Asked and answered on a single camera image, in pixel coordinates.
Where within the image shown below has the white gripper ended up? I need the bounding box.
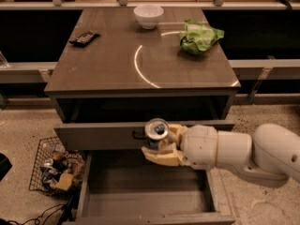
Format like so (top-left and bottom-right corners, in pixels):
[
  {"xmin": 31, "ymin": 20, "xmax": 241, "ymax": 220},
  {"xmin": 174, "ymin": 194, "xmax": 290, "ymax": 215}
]
[{"xmin": 142, "ymin": 124, "xmax": 218, "ymax": 170}]

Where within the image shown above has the redbull can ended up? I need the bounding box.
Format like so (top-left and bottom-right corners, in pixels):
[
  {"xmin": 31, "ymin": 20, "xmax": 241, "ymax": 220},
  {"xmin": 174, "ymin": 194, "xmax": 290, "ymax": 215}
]
[{"xmin": 144, "ymin": 118, "xmax": 169, "ymax": 150}]

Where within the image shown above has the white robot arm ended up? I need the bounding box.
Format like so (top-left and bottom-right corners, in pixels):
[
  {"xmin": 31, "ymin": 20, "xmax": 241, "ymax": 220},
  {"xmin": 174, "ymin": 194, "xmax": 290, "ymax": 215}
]
[{"xmin": 142, "ymin": 121, "xmax": 300, "ymax": 186}]

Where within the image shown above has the upper grey drawer front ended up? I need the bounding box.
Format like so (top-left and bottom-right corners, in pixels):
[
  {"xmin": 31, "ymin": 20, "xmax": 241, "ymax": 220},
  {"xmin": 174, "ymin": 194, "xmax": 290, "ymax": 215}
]
[{"xmin": 53, "ymin": 119, "xmax": 235, "ymax": 151}]

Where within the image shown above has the open grey bottom drawer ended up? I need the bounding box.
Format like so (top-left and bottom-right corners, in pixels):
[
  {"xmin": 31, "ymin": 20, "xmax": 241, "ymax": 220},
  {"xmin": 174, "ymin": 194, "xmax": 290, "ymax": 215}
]
[{"xmin": 63, "ymin": 150, "xmax": 235, "ymax": 225}]

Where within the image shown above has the grey drawer cabinet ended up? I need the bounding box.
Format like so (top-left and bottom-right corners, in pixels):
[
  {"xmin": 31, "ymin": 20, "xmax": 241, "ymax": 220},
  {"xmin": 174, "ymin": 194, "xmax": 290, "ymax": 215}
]
[{"xmin": 45, "ymin": 7, "xmax": 240, "ymax": 123}]

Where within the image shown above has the green chip bag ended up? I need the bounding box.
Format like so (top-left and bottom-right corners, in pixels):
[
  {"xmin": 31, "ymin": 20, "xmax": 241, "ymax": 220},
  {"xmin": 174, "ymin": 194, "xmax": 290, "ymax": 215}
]
[{"xmin": 179, "ymin": 20, "xmax": 225, "ymax": 55}]

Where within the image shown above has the yellow sponge in basket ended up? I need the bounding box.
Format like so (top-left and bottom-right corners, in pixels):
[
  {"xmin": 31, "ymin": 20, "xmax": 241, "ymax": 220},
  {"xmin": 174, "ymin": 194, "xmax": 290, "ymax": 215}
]
[{"xmin": 55, "ymin": 172, "xmax": 73, "ymax": 190}]

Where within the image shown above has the white ceramic bowl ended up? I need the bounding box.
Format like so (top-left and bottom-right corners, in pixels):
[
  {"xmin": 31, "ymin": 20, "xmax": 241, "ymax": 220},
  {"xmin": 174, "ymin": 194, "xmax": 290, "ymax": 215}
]
[{"xmin": 133, "ymin": 5, "xmax": 164, "ymax": 29}]

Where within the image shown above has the black snack bar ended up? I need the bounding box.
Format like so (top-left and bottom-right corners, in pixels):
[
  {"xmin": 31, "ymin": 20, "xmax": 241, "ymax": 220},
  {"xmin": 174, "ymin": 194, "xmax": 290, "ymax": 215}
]
[{"xmin": 69, "ymin": 31, "xmax": 100, "ymax": 48}]

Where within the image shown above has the black object at left edge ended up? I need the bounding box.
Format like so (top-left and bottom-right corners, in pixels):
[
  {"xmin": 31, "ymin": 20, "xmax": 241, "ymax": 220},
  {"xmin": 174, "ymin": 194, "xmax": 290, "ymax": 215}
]
[{"xmin": 0, "ymin": 153, "xmax": 12, "ymax": 181}]

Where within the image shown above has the black wire basket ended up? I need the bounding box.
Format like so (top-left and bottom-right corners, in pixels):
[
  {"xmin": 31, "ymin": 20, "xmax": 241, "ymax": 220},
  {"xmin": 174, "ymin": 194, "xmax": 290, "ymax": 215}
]
[{"xmin": 29, "ymin": 137, "xmax": 85, "ymax": 196}]

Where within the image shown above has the black cable on floor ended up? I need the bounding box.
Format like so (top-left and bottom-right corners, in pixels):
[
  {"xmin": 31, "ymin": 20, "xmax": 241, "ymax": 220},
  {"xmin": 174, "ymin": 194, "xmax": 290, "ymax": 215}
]
[{"xmin": 0, "ymin": 194, "xmax": 79, "ymax": 225}]

